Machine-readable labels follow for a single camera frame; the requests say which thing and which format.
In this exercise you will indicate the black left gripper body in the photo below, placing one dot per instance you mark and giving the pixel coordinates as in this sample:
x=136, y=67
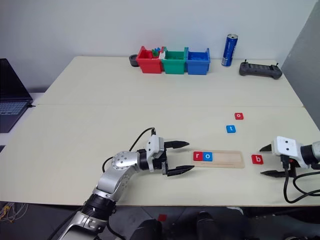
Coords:
x=163, y=160

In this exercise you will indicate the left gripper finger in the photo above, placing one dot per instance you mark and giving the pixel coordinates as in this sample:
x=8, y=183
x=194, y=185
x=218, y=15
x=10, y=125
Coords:
x=180, y=170
x=177, y=144

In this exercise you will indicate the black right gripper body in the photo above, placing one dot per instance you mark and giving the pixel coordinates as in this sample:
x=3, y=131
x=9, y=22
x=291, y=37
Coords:
x=290, y=163

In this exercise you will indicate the red letter b block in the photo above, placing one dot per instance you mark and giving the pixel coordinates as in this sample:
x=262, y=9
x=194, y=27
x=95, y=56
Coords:
x=257, y=159

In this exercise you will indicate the blue letter t block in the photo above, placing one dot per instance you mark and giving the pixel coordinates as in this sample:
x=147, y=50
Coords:
x=231, y=129

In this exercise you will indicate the red letter o block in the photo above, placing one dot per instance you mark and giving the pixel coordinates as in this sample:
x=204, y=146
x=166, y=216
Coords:
x=239, y=116

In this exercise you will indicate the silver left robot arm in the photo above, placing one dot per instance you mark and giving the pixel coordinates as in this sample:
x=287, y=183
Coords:
x=120, y=162

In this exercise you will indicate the red letter r block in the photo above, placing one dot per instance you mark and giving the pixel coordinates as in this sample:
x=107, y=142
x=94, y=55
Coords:
x=198, y=156

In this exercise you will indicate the blue letter o block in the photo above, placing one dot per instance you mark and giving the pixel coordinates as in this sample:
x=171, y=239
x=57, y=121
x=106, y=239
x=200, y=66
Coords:
x=207, y=156

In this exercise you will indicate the wooden letter tray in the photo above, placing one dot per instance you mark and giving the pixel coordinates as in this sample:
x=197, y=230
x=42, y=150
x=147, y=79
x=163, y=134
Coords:
x=230, y=157

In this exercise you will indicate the small red square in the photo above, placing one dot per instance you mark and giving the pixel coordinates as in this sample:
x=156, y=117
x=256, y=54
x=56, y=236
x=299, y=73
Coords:
x=162, y=217

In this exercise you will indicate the dark rounded shape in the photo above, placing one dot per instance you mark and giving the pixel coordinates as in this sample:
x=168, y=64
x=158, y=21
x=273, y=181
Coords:
x=207, y=225
x=147, y=231

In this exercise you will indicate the green plastic bin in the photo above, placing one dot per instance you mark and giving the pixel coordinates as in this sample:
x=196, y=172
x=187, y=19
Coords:
x=174, y=67

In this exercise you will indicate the black remote controller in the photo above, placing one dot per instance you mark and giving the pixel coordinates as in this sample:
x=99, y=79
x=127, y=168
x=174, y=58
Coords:
x=260, y=70

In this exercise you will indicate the blue plastic bin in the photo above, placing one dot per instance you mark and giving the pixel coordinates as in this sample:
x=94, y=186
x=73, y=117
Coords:
x=197, y=67

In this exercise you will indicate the red plastic bin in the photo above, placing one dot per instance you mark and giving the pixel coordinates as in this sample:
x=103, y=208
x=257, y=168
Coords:
x=149, y=65

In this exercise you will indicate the small white toy brick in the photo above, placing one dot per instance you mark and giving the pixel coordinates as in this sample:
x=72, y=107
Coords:
x=162, y=53

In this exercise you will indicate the small green toy brick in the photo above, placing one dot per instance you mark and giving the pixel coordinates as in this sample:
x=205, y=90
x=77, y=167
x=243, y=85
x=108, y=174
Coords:
x=155, y=53

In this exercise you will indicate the black round holder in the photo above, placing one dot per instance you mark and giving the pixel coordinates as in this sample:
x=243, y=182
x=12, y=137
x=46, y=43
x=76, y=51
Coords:
x=132, y=61

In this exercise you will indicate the grey partition panel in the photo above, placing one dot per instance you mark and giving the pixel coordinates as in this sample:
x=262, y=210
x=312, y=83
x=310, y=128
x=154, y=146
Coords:
x=307, y=62

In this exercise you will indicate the small blue toy brick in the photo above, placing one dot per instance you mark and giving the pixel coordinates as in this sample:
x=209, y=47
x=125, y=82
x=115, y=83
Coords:
x=157, y=49

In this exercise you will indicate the blue drink can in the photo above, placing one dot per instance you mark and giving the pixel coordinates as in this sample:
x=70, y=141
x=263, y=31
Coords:
x=229, y=50

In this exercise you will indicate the dark laptop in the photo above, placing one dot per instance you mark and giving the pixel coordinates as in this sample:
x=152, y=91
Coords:
x=11, y=87

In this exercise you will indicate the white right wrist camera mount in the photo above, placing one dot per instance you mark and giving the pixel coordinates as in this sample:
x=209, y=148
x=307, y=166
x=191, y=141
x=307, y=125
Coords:
x=285, y=145

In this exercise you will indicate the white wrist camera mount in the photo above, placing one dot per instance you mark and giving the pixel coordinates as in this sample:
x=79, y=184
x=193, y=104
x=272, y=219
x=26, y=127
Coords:
x=153, y=145
x=285, y=145

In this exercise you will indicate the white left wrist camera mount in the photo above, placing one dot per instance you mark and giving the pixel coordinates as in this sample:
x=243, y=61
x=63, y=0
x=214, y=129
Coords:
x=153, y=145

